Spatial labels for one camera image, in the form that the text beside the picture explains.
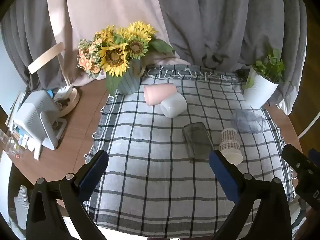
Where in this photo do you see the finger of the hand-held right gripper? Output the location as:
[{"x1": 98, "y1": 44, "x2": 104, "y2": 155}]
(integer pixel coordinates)
[
  {"x1": 308, "y1": 148, "x2": 320, "y2": 167},
  {"x1": 282, "y1": 144, "x2": 313, "y2": 178}
]

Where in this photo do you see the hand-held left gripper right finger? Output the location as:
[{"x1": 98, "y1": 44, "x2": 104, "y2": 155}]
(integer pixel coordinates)
[{"x1": 209, "y1": 149, "x2": 292, "y2": 240}]

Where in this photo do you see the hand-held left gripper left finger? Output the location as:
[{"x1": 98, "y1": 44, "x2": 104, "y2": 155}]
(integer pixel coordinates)
[{"x1": 26, "y1": 149, "x2": 109, "y2": 240}]

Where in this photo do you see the patterned paper cup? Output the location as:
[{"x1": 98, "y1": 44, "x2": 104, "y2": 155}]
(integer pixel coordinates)
[{"x1": 219, "y1": 127, "x2": 244, "y2": 166}]

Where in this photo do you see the smoky transparent cup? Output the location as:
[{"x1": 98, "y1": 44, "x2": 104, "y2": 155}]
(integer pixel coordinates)
[{"x1": 182, "y1": 122, "x2": 215, "y2": 164}]

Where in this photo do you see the clear crinkled plastic cup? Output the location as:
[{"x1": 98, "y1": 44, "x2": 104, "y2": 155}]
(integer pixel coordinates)
[{"x1": 230, "y1": 108, "x2": 266, "y2": 134}]

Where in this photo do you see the white cup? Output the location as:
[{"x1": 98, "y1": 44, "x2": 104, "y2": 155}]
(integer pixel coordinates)
[{"x1": 160, "y1": 92, "x2": 188, "y2": 119}]

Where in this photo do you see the pink cup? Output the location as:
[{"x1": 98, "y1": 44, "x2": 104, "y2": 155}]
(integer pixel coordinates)
[{"x1": 143, "y1": 83, "x2": 178, "y2": 106}]

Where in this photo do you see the checkered grey cloth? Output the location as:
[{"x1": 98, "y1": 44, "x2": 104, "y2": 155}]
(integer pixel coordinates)
[{"x1": 84, "y1": 64, "x2": 297, "y2": 238}]

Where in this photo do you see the white plant pot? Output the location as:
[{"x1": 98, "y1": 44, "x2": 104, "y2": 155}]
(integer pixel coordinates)
[{"x1": 243, "y1": 67, "x2": 279, "y2": 109}]

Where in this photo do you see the white ribbed radiator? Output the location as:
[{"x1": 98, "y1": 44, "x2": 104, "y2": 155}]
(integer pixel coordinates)
[{"x1": 13, "y1": 185, "x2": 31, "y2": 230}]

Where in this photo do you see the white tabletop appliance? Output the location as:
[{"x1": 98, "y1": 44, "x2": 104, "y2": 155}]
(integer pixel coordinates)
[{"x1": 12, "y1": 90, "x2": 67, "y2": 160}]

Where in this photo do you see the white power strip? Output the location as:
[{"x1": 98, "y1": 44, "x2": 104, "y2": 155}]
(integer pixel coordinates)
[{"x1": 53, "y1": 85, "x2": 73, "y2": 101}]

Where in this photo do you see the clear plastic bag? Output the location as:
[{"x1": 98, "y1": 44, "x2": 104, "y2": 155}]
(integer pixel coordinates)
[{"x1": 0, "y1": 129, "x2": 27, "y2": 161}]

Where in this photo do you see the green leafy plant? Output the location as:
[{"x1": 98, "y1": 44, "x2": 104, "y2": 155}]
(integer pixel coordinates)
[{"x1": 245, "y1": 48, "x2": 286, "y2": 89}]

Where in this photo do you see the teal ribbed vase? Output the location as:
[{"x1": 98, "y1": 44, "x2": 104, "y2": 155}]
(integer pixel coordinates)
[{"x1": 116, "y1": 58, "x2": 143, "y2": 95}]

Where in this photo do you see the pink flower bunch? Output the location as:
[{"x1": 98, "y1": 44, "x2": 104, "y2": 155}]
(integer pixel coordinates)
[{"x1": 76, "y1": 38, "x2": 103, "y2": 78}]

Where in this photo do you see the sunflower bouquet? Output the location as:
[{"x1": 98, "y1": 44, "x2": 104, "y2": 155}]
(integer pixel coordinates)
[{"x1": 94, "y1": 21, "x2": 176, "y2": 96}]

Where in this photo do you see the white desk lamp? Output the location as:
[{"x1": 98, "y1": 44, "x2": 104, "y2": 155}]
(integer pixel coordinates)
[{"x1": 27, "y1": 42, "x2": 80, "y2": 117}]

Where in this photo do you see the grey curtain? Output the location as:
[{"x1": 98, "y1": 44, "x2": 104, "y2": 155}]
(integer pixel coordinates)
[
  {"x1": 0, "y1": 0, "x2": 66, "y2": 87},
  {"x1": 152, "y1": 0, "x2": 308, "y2": 116}
]

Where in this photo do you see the pink curtain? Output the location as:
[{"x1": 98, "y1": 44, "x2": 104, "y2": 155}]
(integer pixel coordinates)
[{"x1": 46, "y1": 0, "x2": 192, "y2": 88}]

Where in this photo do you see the white curved cable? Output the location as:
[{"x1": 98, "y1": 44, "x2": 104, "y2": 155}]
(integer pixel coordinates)
[{"x1": 297, "y1": 105, "x2": 320, "y2": 138}]

